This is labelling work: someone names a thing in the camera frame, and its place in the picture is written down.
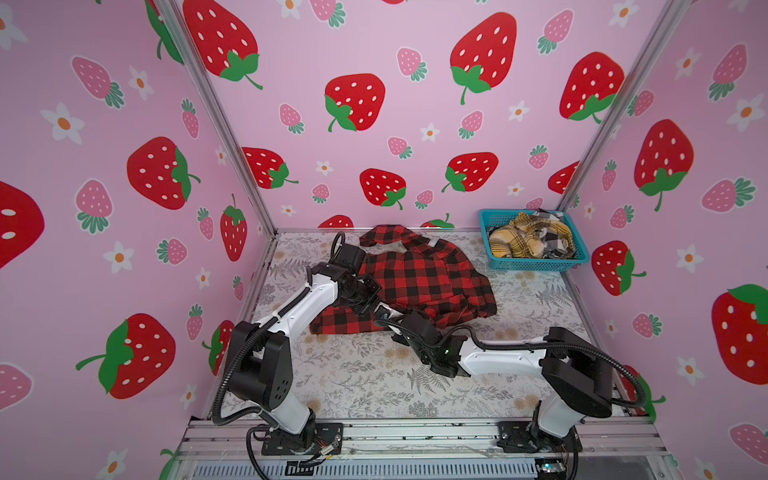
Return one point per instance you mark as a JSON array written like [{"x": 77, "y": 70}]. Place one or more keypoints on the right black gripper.
[{"x": 419, "y": 314}]

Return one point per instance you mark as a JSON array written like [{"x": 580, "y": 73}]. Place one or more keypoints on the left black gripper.
[{"x": 373, "y": 288}]

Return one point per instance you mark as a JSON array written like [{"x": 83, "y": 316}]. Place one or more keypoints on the red black plaid shirt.
[{"x": 433, "y": 276}]

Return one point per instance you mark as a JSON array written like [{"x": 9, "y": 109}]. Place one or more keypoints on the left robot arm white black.
[{"x": 258, "y": 373}]

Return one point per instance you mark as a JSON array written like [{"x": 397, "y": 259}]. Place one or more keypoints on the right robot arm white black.
[{"x": 579, "y": 375}]

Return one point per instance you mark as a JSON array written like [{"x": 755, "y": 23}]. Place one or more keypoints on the yellow plaid shirt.
[{"x": 538, "y": 235}]

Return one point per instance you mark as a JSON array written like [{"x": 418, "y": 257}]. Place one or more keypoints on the teal plastic basket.
[{"x": 494, "y": 218}]

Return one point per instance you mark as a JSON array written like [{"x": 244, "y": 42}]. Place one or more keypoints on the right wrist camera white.
[{"x": 385, "y": 312}]

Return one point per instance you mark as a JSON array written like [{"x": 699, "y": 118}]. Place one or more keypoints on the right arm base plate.
[{"x": 525, "y": 438}]

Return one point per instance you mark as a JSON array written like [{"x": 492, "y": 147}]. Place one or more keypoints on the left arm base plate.
[{"x": 317, "y": 439}]

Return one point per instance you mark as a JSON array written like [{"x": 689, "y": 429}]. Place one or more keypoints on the aluminium rail frame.
[{"x": 443, "y": 448}]

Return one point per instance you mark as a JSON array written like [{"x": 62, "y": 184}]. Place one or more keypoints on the left corner aluminium post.
[{"x": 215, "y": 44}]

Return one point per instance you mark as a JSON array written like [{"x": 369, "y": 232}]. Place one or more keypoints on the corner aluminium post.
[
  {"x": 215, "y": 44},
  {"x": 663, "y": 30}
]

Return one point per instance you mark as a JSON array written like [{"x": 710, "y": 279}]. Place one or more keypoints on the right corner aluminium post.
[{"x": 663, "y": 30}]

